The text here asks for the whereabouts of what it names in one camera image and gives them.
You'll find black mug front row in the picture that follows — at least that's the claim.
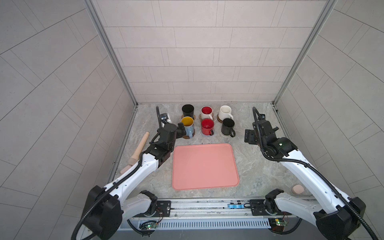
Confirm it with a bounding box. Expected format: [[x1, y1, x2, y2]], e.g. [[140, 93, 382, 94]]
[[221, 119, 236, 138]]

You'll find black mug row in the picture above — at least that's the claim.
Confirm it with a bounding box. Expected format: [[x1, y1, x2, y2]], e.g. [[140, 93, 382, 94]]
[[221, 119, 236, 138], [182, 104, 195, 119]]

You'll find blue mug yellow inside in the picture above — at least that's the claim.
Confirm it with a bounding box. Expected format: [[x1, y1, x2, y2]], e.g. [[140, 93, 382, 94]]
[[181, 117, 195, 139]]

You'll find black mug back row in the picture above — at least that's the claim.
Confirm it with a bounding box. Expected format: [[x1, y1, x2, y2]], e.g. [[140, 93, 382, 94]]
[[182, 104, 195, 119]]

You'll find red mug front row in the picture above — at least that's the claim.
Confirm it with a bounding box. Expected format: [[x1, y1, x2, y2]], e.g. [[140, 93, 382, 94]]
[[201, 119, 215, 136]]

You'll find white mug red inside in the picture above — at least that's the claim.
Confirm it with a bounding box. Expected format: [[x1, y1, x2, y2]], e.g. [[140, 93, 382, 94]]
[[200, 106, 214, 120]]

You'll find brown wooden coaster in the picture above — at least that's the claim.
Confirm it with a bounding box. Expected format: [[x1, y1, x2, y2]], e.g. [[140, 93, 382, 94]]
[[182, 133, 195, 140]]

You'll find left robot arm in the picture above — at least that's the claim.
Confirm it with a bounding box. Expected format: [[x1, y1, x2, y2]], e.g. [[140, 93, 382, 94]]
[[71, 110, 187, 240]]

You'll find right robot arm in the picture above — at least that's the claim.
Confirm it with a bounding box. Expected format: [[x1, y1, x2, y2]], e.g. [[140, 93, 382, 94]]
[[245, 107, 378, 240]]

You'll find pink round coaster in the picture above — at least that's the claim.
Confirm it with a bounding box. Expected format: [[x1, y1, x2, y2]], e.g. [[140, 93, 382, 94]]
[[292, 184, 306, 195]]

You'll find wooden rolling pin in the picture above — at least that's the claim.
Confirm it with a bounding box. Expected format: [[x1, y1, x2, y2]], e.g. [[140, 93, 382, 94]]
[[120, 132, 150, 174]]

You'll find pink silicone tray mat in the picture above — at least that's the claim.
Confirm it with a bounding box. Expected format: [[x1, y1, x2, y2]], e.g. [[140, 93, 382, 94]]
[[172, 144, 240, 191]]

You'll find left circuit board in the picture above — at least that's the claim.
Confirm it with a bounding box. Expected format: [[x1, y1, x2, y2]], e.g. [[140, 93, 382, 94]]
[[140, 221, 158, 231]]

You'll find circuit board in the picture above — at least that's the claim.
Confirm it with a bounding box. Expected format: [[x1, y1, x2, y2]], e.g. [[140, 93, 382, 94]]
[[268, 218, 289, 231], [140, 221, 158, 231]]

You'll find right circuit board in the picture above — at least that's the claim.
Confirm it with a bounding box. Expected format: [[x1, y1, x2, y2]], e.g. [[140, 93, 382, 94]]
[[268, 218, 289, 231]]

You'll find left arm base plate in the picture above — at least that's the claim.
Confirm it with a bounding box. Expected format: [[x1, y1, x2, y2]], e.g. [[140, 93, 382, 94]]
[[143, 201, 172, 218]]

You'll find aluminium mounting rail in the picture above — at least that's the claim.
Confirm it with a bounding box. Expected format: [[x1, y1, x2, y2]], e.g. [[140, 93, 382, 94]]
[[132, 191, 340, 224]]

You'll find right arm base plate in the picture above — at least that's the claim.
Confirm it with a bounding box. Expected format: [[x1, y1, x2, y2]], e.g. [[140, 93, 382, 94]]
[[244, 199, 284, 218]]

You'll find blue clamp on rail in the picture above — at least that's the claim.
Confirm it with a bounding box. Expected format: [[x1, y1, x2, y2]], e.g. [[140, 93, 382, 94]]
[[228, 203, 245, 209]]

